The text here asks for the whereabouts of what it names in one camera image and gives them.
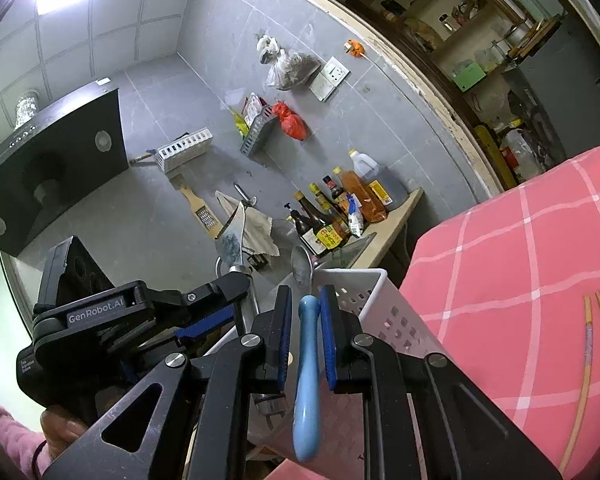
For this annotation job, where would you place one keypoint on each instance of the wooden grater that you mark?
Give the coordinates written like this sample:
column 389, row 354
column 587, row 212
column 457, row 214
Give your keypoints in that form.
column 200, row 210

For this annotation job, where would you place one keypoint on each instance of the grey wall basket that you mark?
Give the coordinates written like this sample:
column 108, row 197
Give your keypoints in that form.
column 260, row 132

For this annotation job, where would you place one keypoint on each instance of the dark grey cabinet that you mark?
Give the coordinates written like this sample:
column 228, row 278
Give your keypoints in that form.
column 570, row 100

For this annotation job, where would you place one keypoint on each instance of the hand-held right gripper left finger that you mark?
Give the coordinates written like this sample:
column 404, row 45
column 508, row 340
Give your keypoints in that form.
column 281, row 345

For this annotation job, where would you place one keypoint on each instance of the dark pump bottle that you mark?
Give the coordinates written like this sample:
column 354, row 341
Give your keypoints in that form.
column 305, row 230

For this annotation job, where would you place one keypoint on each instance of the orange wall hook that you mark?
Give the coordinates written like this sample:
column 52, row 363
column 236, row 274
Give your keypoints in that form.
column 352, row 47

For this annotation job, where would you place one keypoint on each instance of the dark bottle with yellow label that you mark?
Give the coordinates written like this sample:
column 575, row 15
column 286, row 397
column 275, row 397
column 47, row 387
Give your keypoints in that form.
column 325, row 230

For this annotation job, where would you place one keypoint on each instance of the white plastic bag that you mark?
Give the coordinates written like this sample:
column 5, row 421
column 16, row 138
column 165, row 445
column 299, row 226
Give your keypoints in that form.
column 267, row 47

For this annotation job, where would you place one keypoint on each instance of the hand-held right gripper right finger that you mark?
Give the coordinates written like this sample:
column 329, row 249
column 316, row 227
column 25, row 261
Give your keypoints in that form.
column 327, row 345

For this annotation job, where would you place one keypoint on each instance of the person's left hand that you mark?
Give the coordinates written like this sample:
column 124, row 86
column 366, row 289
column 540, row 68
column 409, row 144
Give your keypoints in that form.
column 60, row 430

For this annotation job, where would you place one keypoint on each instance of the large oil jug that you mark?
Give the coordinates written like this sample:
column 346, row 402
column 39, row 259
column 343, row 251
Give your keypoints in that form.
column 380, row 180

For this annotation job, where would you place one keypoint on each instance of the pink checked cloth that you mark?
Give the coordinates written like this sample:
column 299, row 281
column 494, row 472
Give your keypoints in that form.
column 505, row 285

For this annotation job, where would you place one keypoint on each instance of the red plastic bag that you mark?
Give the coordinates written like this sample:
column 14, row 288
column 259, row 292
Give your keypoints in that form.
column 291, row 122

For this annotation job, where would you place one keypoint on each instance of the mint green box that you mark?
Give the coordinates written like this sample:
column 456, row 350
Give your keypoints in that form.
column 537, row 5

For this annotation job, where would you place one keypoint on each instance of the person's left forearm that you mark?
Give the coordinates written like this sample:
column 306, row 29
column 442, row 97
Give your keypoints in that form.
column 2, row 430

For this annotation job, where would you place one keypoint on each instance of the yellow packet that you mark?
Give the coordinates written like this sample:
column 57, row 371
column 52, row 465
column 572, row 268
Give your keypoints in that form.
column 238, row 122

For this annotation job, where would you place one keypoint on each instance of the dark sauce bottle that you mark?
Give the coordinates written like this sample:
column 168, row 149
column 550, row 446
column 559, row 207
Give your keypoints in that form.
column 332, row 210
column 334, row 190

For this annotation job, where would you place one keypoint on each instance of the orange sauce bottle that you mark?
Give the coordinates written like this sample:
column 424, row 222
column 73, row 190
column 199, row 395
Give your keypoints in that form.
column 365, row 197

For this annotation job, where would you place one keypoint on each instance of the red and white packet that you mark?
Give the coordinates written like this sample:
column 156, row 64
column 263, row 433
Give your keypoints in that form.
column 253, row 107

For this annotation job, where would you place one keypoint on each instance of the metal pot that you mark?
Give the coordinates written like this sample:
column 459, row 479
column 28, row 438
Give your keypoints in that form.
column 517, row 35

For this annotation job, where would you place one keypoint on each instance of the beige towel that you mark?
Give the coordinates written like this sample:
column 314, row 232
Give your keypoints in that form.
column 257, row 230

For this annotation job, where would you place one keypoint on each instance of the metal peeler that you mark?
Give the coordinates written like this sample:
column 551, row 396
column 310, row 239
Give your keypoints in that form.
column 243, row 195

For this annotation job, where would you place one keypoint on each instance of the yellow container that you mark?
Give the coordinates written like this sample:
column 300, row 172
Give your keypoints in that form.
column 490, row 155

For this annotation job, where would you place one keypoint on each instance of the clear plastic jug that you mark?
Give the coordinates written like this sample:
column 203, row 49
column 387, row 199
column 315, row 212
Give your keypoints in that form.
column 520, row 152

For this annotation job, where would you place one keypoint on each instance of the clear bag of dried goods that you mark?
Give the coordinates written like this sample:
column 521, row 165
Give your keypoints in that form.
column 295, row 72

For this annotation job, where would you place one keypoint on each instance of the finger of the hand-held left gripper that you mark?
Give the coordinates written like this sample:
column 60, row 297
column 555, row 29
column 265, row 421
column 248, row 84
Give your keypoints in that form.
column 205, row 325
column 215, row 295

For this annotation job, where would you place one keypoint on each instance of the wooden shelf unit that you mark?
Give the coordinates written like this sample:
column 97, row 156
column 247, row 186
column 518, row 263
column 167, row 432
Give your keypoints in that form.
column 420, row 25

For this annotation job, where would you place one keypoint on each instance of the white wall socket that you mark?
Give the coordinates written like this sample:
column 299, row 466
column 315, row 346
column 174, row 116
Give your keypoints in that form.
column 330, row 77

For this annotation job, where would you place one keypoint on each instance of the white and blue packet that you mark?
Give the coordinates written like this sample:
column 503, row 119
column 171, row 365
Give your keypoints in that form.
column 356, row 217

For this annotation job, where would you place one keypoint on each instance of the black range hood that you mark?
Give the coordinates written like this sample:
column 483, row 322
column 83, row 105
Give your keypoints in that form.
column 55, row 160

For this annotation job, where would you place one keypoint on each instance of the steel kitchen knife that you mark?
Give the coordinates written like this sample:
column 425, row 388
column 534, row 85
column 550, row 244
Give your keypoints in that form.
column 232, row 240

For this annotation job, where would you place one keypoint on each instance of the white wall rack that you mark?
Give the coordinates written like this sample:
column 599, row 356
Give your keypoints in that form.
column 185, row 150

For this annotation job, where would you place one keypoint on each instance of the silver foil duct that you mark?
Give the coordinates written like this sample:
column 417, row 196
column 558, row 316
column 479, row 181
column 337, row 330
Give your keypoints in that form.
column 26, row 107

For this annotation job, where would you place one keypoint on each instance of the white perforated plastic basket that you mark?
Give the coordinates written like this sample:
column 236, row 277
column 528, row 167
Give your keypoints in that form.
column 385, row 320

